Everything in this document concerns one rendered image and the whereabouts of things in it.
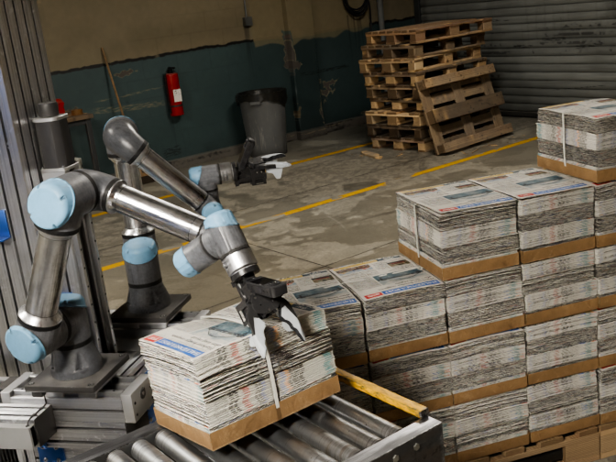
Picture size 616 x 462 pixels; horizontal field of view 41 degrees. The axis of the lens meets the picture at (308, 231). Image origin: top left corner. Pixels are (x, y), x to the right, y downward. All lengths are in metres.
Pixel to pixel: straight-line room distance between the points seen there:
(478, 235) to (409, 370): 0.51
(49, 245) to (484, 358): 1.53
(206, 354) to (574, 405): 1.72
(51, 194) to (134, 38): 7.51
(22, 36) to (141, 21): 7.00
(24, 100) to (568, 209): 1.79
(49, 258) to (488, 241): 1.42
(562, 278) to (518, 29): 7.90
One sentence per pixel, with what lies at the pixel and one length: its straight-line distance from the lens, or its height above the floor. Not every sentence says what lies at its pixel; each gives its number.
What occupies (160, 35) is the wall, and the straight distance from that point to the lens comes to 9.72.
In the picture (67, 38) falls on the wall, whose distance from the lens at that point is 9.26.
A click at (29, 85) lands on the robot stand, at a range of 2.65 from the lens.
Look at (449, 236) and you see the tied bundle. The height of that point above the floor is 0.98.
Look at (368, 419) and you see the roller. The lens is 2.06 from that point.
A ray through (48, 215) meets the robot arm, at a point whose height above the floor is 1.34.
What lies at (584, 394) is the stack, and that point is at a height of 0.29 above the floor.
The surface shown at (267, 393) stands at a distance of 1.99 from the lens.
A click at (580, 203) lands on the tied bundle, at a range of 2.99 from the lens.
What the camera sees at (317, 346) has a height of 0.97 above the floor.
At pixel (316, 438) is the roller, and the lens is 2.01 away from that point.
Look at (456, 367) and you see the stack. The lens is 2.92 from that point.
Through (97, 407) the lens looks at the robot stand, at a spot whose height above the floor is 0.73.
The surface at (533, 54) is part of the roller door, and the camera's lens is 10.65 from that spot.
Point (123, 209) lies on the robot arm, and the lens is 2.21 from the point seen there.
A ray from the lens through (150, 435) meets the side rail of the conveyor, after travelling 2.15.
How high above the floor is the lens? 1.80
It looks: 16 degrees down
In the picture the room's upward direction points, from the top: 7 degrees counter-clockwise
